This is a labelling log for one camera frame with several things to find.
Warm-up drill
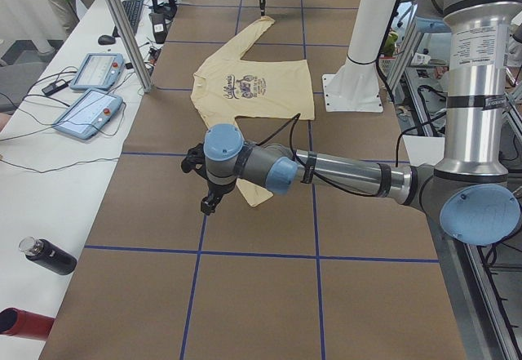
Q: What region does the aluminium frame post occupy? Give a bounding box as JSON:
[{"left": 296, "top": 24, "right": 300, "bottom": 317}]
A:
[{"left": 105, "top": 0, "right": 153, "bottom": 93}]

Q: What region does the cream long-sleeve printed shirt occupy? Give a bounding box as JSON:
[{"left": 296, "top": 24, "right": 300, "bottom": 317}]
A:
[{"left": 190, "top": 15, "right": 316, "bottom": 209}]

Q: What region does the teach pendant tablet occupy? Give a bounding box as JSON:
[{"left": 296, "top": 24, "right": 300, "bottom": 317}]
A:
[
  {"left": 69, "top": 52, "right": 125, "bottom": 91},
  {"left": 52, "top": 89, "right": 123, "bottom": 140}
]

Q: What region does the far teach pendant tablet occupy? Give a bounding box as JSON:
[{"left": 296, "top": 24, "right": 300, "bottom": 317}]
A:
[{"left": 69, "top": 52, "right": 125, "bottom": 91}]

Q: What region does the near teach pendant tablet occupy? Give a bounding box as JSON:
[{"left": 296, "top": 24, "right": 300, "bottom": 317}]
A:
[{"left": 52, "top": 89, "right": 123, "bottom": 140}]

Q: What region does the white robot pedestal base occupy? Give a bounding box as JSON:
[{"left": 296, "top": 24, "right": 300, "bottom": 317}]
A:
[{"left": 322, "top": 0, "right": 398, "bottom": 113}]

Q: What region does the black keyboard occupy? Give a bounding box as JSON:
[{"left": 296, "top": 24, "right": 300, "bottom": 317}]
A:
[{"left": 122, "top": 0, "right": 144, "bottom": 33}]

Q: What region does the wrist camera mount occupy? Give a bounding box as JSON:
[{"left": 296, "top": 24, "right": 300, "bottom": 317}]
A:
[{"left": 181, "top": 143, "right": 207, "bottom": 179}]

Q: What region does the black water bottle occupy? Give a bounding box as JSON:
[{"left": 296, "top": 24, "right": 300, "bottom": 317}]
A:
[{"left": 19, "top": 237, "right": 77, "bottom": 275}]

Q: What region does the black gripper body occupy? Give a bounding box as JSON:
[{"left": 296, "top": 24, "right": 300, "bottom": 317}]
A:
[{"left": 200, "top": 190, "right": 224, "bottom": 216}]

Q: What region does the red cylinder bottle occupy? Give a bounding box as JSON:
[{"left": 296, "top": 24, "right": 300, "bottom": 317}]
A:
[{"left": 1, "top": 308, "right": 55, "bottom": 340}]

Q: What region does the black computer mouse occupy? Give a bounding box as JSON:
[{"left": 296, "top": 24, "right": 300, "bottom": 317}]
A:
[{"left": 97, "top": 34, "right": 116, "bottom": 46}]

